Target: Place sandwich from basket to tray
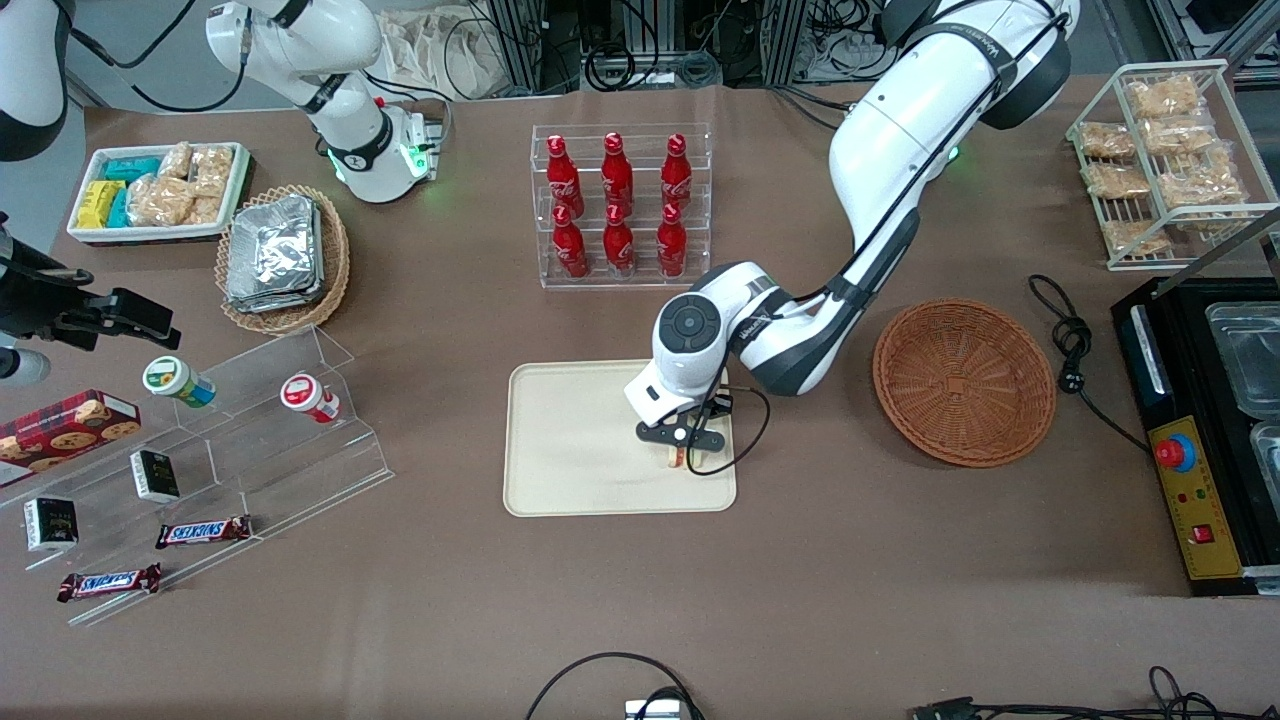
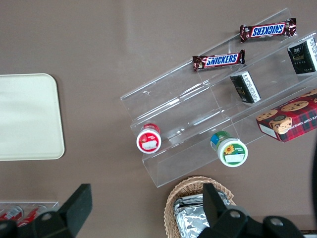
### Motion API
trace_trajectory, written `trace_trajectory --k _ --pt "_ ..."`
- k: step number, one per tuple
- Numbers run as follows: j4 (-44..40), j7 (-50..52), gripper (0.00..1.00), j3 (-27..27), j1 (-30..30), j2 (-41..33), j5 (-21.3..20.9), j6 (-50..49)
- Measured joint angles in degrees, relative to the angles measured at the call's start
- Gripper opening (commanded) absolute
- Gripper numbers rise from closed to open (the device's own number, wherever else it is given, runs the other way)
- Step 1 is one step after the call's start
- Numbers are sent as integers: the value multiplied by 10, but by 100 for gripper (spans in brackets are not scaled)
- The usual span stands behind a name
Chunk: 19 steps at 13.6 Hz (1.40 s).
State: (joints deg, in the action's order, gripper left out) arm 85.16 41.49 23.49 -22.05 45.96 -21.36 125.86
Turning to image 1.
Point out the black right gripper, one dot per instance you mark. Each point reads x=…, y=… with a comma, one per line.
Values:
x=35, y=298

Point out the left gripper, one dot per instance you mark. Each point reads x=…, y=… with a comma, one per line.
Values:
x=716, y=405

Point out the triangular sandwich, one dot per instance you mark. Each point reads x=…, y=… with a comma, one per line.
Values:
x=677, y=457

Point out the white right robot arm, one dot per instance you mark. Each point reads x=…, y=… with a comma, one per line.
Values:
x=300, y=40

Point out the white rectangular snack tray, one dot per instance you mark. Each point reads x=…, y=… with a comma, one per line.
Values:
x=150, y=234

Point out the cream plastic tray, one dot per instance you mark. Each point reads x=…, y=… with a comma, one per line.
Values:
x=570, y=440

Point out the light tan wicker basket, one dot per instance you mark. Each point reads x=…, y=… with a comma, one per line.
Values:
x=335, y=270

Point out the brown round wicker basket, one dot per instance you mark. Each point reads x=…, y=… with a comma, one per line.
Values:
x=960, y=385

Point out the green lid snack cup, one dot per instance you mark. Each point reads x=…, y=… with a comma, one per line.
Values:
x=170, y=378

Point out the teal snack packet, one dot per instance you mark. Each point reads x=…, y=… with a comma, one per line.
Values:
x=130, y=168
x=120, y=208

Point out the red tartan cookie box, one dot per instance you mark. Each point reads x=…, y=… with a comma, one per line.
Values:
x=60, y=430

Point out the yellow snack packet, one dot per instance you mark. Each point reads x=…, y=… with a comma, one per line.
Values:
x=97, y=204

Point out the clear rice cracker pack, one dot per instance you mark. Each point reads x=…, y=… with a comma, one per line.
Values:
x=176, y=160
x=212, y=170
x=204, y=210
x=160, y=200

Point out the small black tea box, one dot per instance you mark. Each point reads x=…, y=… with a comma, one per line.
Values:
x=155, y=476
x=50, y=524

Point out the clear acrylic bottle rack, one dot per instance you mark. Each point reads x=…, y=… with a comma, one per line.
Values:
x=640, y=280

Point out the stack of foil containers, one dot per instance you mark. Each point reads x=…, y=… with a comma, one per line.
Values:
x=272, y=255

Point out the red cola bottle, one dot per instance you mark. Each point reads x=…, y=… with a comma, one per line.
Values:
x=618, y=245
x=671, y=240
x=562, y=180
x=570, y=248
x=617, y=178
x=676, y=178

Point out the red lid snack cup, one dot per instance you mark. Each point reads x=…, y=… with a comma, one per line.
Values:
x=300, y=392

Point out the clear acrylic stepped display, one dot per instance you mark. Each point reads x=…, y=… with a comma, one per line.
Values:
x=260, y=470

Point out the Snickers chocolate bar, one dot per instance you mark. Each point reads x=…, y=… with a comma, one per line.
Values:
x=203, y=532
x=110, y=582

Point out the white cloth bag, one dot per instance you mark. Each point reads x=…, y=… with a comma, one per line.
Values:
x=440, y=55

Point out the black machine with yellow panel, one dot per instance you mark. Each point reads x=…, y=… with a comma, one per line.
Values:
x=1150, y=380

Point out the red emergency stop button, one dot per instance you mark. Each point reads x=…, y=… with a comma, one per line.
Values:
x=1176, y=453

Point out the bagged fried snack pack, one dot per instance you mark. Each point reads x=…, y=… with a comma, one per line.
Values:
x=1180, y=137
x=1105, y=140
x=1135, y=237
x=1115, y=180
x=1200, y=182
x=1165, y=97

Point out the large steel food pan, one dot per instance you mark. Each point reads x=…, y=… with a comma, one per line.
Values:
x=1250, y=360

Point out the grey metal lever bar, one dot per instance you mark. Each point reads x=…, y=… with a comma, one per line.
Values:
x=1230, y=238

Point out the small steel food pan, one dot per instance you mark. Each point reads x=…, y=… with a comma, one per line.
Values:
x=1268, y=455

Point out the small silver camera device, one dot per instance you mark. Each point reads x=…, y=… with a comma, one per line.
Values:
x=652, y=710

